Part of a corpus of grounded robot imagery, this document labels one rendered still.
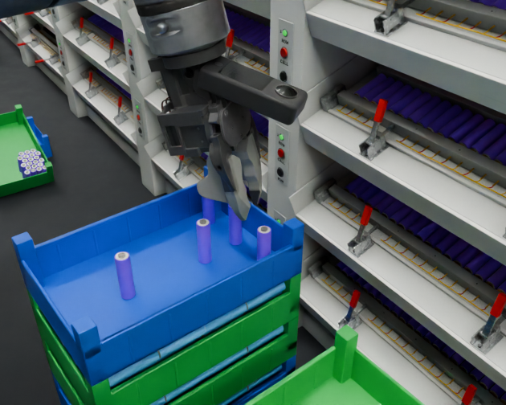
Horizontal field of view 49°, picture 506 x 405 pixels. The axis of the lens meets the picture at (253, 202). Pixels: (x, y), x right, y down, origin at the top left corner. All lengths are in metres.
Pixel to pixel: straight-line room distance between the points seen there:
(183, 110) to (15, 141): 1.49
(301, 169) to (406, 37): 0.36
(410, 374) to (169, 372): 0.53
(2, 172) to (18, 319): 0.67
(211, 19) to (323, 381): 0.44
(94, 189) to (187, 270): 1.16
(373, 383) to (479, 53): 0.42
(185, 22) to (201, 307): 0.31
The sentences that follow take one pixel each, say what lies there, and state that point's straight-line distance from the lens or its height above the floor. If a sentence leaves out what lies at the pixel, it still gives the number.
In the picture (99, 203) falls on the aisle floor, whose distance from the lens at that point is 1.81.
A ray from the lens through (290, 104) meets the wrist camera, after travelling 0.59.
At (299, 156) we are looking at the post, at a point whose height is 0.46.
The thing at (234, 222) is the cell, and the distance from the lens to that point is 0.77.
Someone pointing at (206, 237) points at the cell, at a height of 0.53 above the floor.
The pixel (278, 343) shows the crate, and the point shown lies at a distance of 0.81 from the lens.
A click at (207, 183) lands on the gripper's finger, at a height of 0.62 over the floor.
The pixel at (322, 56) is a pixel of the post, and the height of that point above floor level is 0.65.
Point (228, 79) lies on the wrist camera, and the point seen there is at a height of 0.75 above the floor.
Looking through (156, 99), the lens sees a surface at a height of 0.34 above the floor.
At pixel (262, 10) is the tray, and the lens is 1.07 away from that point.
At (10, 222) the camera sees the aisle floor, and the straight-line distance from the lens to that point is 1.82.
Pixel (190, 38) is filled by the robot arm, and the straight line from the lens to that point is 0.60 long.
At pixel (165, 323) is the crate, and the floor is 0.52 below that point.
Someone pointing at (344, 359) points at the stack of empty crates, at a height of 0.45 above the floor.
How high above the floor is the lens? 0.97
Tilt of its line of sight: 34 degrees down
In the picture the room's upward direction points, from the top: straight up
